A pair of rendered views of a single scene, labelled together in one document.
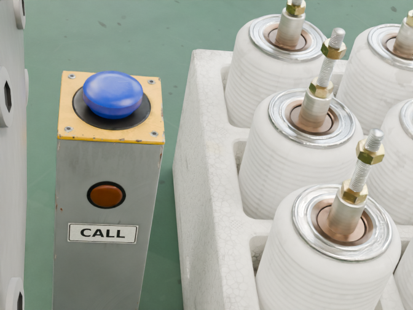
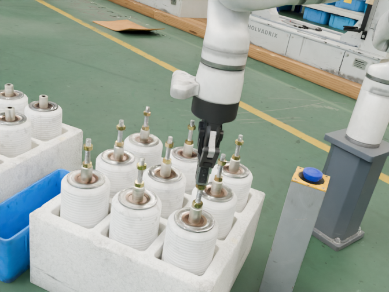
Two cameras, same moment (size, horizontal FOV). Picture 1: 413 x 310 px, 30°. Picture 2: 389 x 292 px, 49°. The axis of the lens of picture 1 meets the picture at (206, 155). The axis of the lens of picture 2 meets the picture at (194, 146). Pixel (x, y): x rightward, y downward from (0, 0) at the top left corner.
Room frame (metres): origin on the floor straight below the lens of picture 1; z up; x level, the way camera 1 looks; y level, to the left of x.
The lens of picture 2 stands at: (1.19, 0.27, 0.70)
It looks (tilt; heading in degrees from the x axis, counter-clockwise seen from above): 25 degrees down; 212
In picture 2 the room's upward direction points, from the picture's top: 10 degrees clockwise
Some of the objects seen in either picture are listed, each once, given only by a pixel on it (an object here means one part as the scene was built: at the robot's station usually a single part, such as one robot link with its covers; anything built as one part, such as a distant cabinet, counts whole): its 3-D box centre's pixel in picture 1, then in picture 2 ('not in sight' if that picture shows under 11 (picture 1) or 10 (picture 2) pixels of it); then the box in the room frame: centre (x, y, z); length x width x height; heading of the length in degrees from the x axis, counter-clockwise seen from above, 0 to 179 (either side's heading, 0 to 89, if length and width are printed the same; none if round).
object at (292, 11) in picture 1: (295, 6); (197, 203); (0.63, -0.05, 0.29); 0.02 x 0.02 x 0.01; 62
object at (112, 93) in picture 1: (112, 98); (312, 175); (0.41, 0.07, 0.32); 0.04 x 0.04 x 0.02
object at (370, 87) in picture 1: (376, 118); (133, 236); (0.66, -0.17, 0.16); 0.10 x 0.10 x 0.18
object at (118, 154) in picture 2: not in sight; (118, 152); (0.57, -0.31, 0.26); 0.02 x 0.02 x 0.03
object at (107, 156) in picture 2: not in sight; (118, 157); (0.57, -0.31, 0.25); 0.08 x 0.08 x 0.01
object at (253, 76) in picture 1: (268, 111); (186, 258); (0.63, -0.05, 0.16); 0.10 x 0.10 x 0.18
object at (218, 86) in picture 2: not in sight; (208, 75); (0.64, -0.07, 0.52); 0.11 x 0.09 x 0.06; 127
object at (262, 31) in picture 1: (287, 38); (194, 219); (0.63, -0.05, 0.25); 0.08 x 0.08 x 0.01
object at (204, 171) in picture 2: not in sight; (204, 171); (0.65, -0.04, 0.37); 0.03 x 0.01 x 0.05; 37
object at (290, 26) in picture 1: (290, 27); (195, 214); (0.63, -0.05, 0.26); 0.02 x 0.02 x 0.03
